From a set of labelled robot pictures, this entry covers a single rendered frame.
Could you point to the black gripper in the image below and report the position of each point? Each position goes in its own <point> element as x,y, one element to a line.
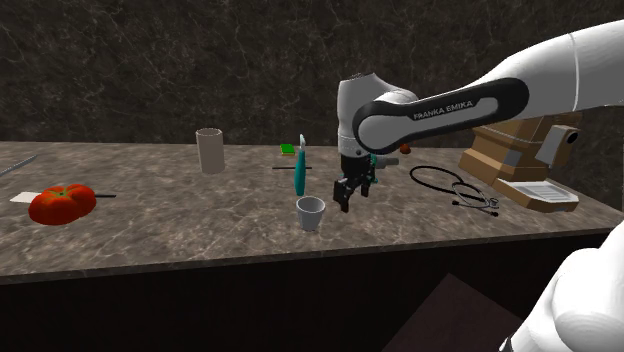
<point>357,168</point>

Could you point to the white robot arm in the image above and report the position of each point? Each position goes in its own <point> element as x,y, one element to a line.
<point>546,73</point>

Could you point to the small white cup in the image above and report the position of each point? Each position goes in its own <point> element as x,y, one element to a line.
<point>310,212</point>

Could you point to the teal toothbrush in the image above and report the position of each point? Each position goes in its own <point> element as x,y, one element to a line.
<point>300,175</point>

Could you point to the small orange fruit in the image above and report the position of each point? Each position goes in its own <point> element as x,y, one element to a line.
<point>405,148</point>

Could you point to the green sponge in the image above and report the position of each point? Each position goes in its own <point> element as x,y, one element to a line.
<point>287,149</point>

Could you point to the black stethoscope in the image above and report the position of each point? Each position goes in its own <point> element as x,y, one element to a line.
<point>460,191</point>

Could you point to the tall beige cup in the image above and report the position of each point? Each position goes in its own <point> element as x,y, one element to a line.
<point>210,151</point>

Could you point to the dark robot stand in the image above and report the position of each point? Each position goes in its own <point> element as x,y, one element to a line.
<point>453,317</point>

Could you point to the brown coffee machine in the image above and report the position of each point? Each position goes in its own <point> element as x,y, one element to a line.
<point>512,161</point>

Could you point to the red tomato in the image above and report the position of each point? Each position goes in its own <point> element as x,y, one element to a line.
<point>61,204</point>

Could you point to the thin grey metal rod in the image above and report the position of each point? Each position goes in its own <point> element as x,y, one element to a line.
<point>17,164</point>

